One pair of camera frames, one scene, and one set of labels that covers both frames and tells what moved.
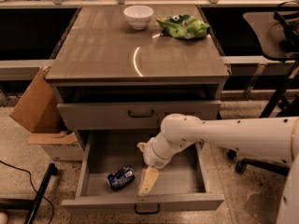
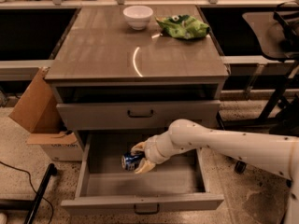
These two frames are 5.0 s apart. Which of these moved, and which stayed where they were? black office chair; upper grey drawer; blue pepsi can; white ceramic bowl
Moved: blue pepsi can
Stayed: white ceramic bowl; black office chair; upper grey drawer
